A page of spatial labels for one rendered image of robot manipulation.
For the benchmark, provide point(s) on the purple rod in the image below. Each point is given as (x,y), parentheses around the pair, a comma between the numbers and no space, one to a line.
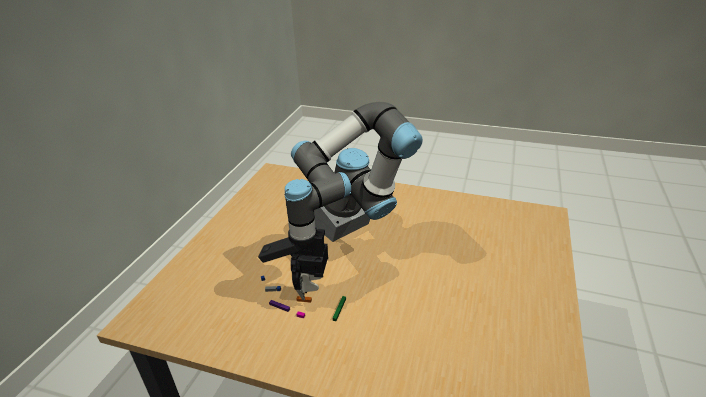
(279,305)

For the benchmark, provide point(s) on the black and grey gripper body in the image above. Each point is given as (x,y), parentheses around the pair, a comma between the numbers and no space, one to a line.
(311,258)

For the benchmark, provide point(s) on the green rod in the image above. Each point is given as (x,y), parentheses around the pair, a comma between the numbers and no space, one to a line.
(339,308)

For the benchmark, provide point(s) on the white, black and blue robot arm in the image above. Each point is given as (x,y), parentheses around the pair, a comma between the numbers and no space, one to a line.
(351,187)

